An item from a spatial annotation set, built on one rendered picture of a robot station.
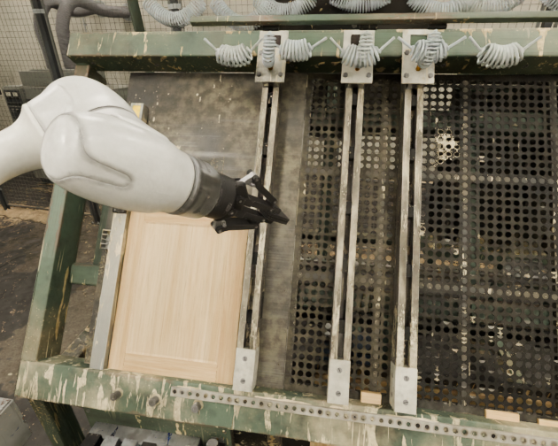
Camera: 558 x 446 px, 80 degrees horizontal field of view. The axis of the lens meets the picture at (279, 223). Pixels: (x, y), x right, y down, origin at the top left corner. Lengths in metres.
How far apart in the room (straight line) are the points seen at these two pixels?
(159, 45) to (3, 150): 0.95
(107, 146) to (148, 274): 0.90
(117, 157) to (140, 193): 0.05
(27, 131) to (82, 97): 0.08
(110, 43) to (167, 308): 0.99
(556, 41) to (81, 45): 1.61
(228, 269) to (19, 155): 0.75
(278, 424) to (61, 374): 0.74
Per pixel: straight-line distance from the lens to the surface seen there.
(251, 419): 1.18
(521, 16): 1.23
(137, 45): 1.46
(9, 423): 1.38
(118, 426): 1.40
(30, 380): 1.49
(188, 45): 1.38
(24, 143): 0.55
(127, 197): 0.42
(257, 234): 1.11
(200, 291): 1.18
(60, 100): 0.54
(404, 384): 1.12
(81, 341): 1.65
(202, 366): 1.21
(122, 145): 0.40
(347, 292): 1.06
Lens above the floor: 1.84
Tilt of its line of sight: 27 degrees down
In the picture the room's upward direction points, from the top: straight up
